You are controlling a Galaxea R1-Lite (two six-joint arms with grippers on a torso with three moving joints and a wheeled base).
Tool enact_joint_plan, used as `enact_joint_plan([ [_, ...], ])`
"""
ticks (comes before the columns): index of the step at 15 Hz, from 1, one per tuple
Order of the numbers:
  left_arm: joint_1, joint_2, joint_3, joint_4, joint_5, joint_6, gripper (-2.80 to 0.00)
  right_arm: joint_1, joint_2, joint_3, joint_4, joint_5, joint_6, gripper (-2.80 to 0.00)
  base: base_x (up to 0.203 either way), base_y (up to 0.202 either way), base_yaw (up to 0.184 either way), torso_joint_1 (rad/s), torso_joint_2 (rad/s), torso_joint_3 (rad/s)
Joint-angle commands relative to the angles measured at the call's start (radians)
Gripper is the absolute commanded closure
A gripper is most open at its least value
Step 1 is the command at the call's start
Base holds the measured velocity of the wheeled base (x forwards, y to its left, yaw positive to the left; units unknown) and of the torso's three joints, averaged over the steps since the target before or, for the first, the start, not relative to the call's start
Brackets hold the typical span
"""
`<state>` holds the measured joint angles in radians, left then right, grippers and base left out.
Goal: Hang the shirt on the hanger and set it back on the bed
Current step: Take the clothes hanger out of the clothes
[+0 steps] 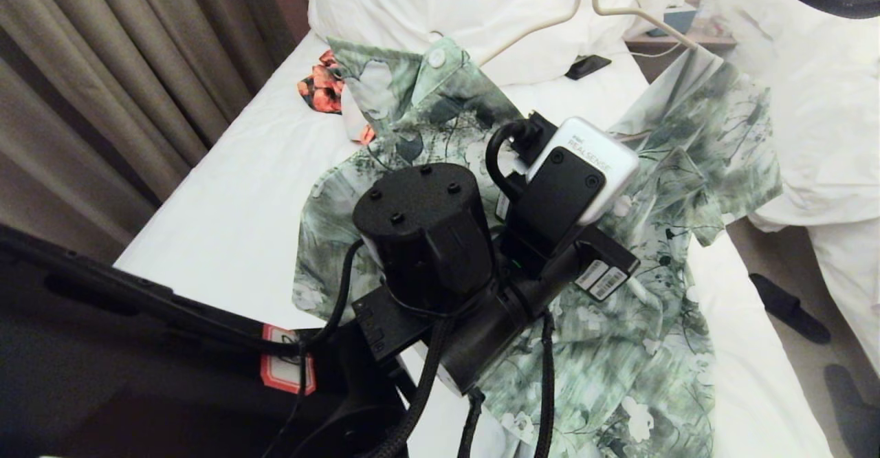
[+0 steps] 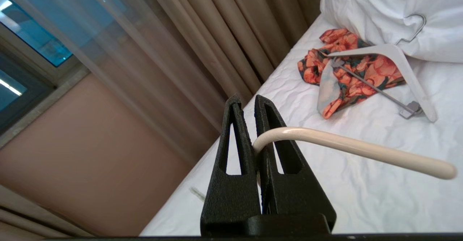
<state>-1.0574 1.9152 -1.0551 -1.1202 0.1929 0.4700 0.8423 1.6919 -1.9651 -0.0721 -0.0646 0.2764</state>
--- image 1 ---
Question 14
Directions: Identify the cream wire hanger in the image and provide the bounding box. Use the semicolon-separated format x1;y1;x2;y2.
476;0;702;68

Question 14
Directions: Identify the brown curtain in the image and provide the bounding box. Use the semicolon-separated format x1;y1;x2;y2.
0;0;310;266

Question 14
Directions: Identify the wooden nightstand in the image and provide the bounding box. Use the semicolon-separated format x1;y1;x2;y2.
624;28;736;80

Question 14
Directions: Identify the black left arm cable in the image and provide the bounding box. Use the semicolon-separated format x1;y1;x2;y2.
371;307;558;458

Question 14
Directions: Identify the black smartphone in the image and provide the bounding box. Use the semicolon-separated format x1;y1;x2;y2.
564;54;613;82

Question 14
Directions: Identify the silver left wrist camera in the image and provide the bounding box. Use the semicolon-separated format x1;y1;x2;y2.
526;116;641;228

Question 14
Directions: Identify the green floral button shirt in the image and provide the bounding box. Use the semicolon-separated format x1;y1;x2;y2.
292;35;784;458

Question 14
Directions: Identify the white charging cable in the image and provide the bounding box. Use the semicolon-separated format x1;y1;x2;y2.
619;42;681;60

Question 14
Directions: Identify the blue tissue box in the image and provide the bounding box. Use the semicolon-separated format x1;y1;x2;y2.
646;4;696;38

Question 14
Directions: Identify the orange floral garment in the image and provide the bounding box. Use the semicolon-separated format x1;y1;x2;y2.
298;49;375;146

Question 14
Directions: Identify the black slipper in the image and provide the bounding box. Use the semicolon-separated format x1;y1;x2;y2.
749;272;833;345
824;364;880;458

